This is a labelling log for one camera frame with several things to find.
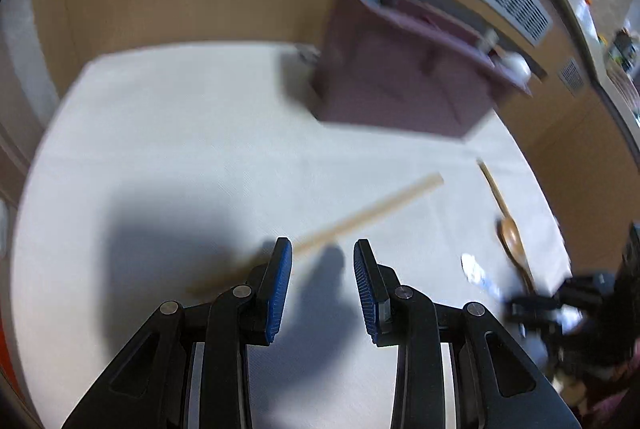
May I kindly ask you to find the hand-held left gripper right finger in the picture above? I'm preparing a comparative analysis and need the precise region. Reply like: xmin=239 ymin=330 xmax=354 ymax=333
xmin=352 ymin=238 xmax=583 ymax=429

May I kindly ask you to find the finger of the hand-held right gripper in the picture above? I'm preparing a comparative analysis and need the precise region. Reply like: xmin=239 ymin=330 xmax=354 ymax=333
xmin=507 ymin=296 xmax=568 ymax=327
xmin=560 ymin=274 xmax=615 ymax=307

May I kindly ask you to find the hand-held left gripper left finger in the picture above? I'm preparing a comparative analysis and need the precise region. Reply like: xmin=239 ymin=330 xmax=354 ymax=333
xmin=62 ymin=236 xmax=294 ymax=429

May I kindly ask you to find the dark metal utensil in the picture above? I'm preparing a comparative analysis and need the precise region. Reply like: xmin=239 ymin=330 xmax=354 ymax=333
xmin=459 ymin=253 xmax=503 ymax=300

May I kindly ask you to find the amber wooden spoon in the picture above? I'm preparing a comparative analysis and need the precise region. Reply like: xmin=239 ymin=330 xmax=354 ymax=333
xmin=476 ymin=159 xmax=536 ymax=295

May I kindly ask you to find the wooden chopstick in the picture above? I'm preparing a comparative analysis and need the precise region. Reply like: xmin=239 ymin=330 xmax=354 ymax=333
xmin=187 ymin=173 xmax=445 ymax=297

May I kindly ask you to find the purple plastic bin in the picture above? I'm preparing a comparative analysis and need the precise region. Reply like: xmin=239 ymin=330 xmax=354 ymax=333
xmin=307 ymin=0 xmax=536 ymax=142

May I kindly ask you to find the white bowl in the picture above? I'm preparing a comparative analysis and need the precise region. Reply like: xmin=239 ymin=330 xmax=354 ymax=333
xmin=497 ymin=51 xmax=532 ymax=84

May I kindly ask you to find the dark red cloth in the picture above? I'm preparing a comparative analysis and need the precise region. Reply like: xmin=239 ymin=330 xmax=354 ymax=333
xmin=575 ymin=359 xmax=640 ymax=429

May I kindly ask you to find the white fringed tablecloth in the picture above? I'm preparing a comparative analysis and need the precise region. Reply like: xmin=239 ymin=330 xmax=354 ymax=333
xmin=10 ymin=41 xmax=576 ymax=429

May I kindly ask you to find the small grey vent grille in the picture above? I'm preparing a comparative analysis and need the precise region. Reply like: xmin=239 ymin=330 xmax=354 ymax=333
xmin=557 ymin=58 xmax=587 ymax=96

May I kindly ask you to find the beige stone countertop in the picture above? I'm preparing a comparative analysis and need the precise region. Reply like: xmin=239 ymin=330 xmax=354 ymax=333
xmin=530 ymin=0 xmax=640 ymax=130

